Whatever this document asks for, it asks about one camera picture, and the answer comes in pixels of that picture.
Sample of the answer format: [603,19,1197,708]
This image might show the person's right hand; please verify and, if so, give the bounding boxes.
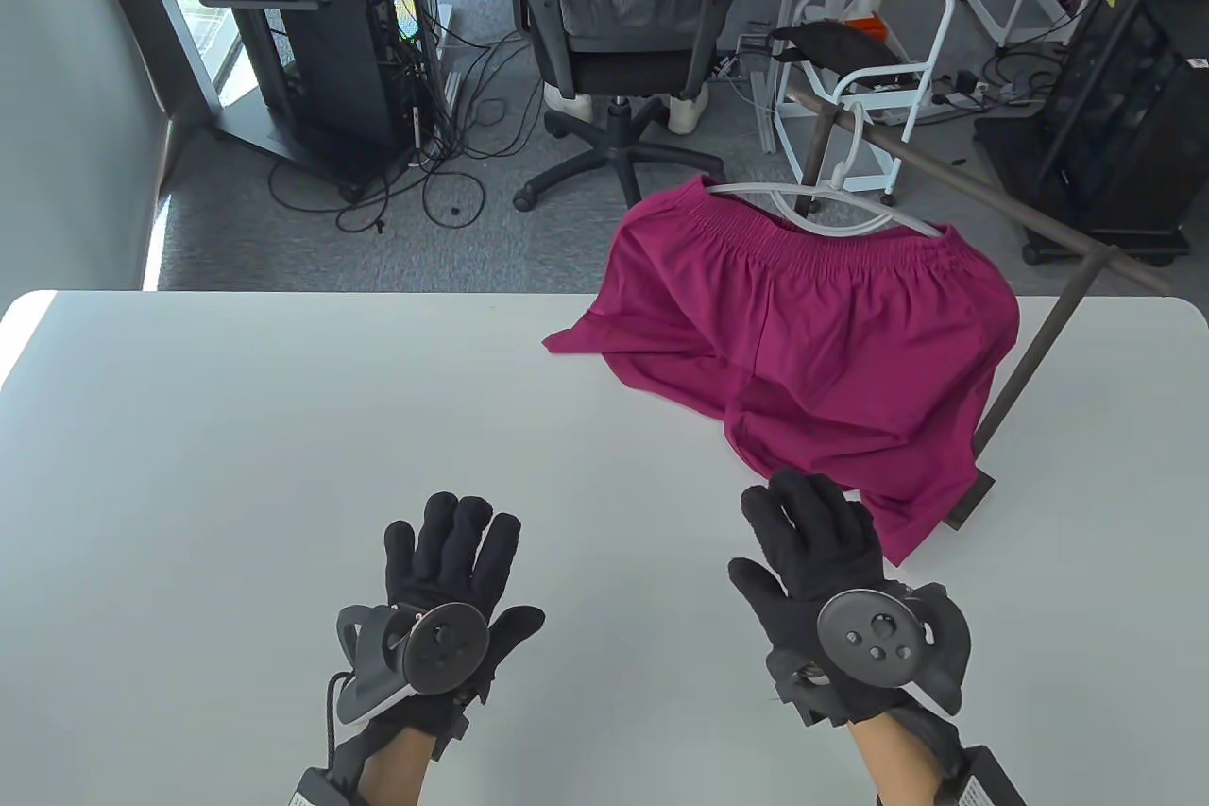
[727,471,964,731]

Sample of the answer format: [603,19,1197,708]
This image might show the person's left hand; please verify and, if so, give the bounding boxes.
[366,492,547,760]

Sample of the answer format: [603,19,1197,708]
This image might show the black handheld controller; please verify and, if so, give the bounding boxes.
[335,601,490,724]
[815,584,972,717]

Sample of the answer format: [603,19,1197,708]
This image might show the magenta shorts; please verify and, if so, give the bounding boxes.
[543,176,1021,566]

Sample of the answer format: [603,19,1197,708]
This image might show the grey plastic hanger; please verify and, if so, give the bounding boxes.
[704,100,945,237]

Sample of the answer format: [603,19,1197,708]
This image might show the person's left forearm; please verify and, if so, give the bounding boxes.
[357,729,433,806]

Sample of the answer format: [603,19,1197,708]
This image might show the dark wooden hanging rack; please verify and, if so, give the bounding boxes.
[784,86,1177,531]

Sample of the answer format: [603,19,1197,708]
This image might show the power strip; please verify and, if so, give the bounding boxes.
[930,69,990,104]

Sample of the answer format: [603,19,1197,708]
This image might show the black fabric bag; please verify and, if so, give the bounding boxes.
[770,20,898,72]

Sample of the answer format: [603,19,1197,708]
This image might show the black cabinet on wheels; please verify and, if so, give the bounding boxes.
[973,0,1209,268]

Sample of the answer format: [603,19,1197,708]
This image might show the black mesh office chair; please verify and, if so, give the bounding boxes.
[506,0,749,214]

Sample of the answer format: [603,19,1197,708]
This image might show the black computer tower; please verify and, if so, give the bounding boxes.
[281,0,423,157]

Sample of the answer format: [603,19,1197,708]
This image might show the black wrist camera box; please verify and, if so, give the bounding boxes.
[935,745,1028,806]
[288,768,360,806]

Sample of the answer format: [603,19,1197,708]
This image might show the bundle of black floor cables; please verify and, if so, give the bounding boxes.
[267,3,535,235]

